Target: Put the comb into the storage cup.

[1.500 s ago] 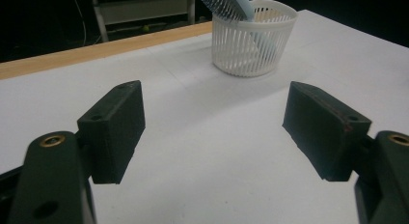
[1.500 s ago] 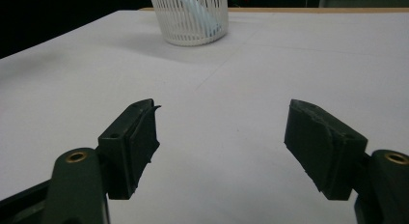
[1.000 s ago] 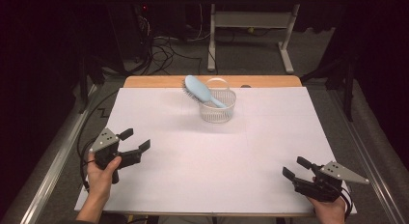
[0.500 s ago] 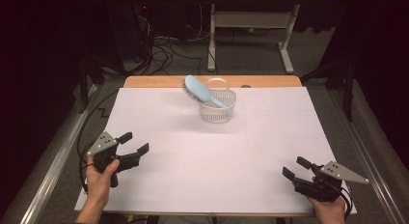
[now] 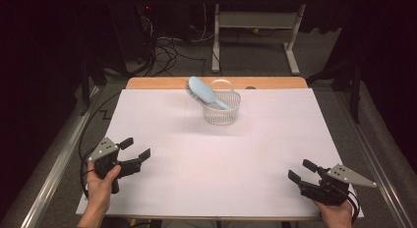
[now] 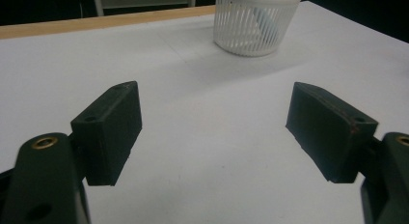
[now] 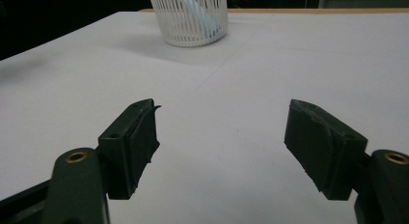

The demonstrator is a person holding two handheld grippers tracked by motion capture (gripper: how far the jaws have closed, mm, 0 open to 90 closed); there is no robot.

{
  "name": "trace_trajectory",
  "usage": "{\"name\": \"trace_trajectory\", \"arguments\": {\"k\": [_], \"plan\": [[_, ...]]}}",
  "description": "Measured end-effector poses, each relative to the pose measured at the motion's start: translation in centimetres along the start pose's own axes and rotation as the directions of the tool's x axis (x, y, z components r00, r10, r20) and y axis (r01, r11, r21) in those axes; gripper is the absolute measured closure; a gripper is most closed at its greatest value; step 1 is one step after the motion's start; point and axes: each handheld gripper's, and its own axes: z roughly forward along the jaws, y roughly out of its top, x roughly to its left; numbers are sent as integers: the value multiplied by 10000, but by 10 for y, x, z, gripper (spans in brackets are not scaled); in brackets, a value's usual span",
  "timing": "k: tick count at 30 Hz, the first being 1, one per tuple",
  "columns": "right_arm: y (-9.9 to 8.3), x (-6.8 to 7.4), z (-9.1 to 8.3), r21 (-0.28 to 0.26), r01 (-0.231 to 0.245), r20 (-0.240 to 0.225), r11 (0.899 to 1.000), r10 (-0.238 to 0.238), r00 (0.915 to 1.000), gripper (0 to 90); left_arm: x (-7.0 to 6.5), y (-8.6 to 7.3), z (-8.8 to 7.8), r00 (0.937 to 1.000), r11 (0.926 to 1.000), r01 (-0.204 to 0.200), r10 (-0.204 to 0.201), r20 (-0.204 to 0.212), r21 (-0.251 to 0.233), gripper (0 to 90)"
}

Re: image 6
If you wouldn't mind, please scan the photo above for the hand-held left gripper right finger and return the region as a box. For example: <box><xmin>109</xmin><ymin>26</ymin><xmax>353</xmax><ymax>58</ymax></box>
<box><xmin>285</xmin><ymin>81</ymin><xmax>379</xmax><ymax>183</ymax></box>

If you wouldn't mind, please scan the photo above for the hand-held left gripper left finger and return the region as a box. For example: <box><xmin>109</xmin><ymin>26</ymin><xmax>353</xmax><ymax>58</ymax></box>
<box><xmin>70</xmin><ymin>80</ymin><xmax>143</xmax><ymax>187</ymax></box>

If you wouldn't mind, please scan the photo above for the light blue hairbrush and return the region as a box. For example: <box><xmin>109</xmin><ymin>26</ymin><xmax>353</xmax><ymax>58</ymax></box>
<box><xmin>252</xmin><ymin>0</ymin><xmax>282</xmax><ymax>42</ymax></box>

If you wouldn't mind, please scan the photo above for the white plastic slotted basket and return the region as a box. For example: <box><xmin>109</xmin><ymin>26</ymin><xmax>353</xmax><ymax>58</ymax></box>
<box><xmin>212</xmin><ymin>0</ymin><xmax>304</xmax><ymax>58</ymax></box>

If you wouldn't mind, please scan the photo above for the white table mat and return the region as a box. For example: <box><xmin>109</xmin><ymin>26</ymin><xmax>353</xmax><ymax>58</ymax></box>
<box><xmin>0</xmin><ymin>0</ymin><xmax>409</xmax><ymax>224</ymax></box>

